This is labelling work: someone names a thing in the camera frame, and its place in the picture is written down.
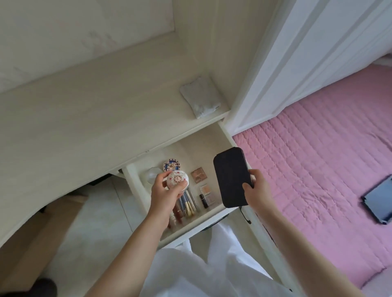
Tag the dark blue tablet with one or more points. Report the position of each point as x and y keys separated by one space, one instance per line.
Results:
x=379 y=199

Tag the black round object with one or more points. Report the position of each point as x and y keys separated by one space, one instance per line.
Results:
x=44 y=288

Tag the white panelled door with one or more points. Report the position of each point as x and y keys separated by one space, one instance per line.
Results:
x=306 y=61

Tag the beige blush palette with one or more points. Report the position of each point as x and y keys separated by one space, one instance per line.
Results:
x=206 y=189

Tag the bunch of makeup brushes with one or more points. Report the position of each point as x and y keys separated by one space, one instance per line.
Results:
x=187 y=205

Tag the white floral round compact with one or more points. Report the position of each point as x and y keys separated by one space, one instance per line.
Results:
x=178 y=180

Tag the person's left hand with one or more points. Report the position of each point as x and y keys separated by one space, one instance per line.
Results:
x=162 y=200

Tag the person's right forearm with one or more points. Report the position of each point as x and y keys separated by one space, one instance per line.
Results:
x=300 y=254

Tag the person's right hand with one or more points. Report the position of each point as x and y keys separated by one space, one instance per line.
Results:
x=260 y=192

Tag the person's right thumb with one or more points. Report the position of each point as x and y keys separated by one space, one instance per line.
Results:
x=247 y=186

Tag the clear round jar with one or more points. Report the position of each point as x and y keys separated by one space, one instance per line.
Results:
x=151 y=176

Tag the person's left forearm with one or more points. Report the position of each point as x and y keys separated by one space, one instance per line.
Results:
x=131 y=257

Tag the black lipstick tube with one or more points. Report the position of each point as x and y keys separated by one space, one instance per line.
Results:
x=204 y=201

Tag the brown square eyeshadow palette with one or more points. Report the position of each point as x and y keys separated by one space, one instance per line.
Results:
x=198 y=175

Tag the person's left thumb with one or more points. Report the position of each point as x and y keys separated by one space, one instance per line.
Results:
x=180 y=193

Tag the black rectangular case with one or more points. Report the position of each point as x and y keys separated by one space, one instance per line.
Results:
x=230 y=177

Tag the person's white garment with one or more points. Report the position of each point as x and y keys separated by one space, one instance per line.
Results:
x=199 y=275

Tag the blue ornate round compact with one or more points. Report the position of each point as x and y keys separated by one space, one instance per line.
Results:
x=172 y=165

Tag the folded grey cloth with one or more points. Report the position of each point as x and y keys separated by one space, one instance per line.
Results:
x=200 y=96

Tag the pink quilted bedspread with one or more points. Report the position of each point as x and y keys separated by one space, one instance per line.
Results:
x=312 y=159

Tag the white wooden drawer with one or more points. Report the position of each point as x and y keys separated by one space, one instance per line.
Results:
x=196 y=151

